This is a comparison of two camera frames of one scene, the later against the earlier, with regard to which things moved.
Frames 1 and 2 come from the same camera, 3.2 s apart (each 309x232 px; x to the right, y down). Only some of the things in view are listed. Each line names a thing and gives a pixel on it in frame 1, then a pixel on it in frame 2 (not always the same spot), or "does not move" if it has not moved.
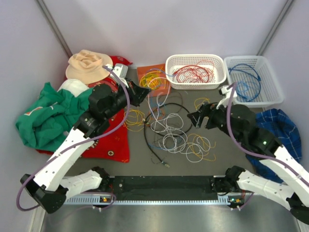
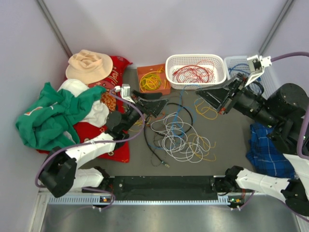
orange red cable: [200, 73] does not move
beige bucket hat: [86, 66] does not move
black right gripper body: [207, 109] -> [235, 85]
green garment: [53, 114] does not move
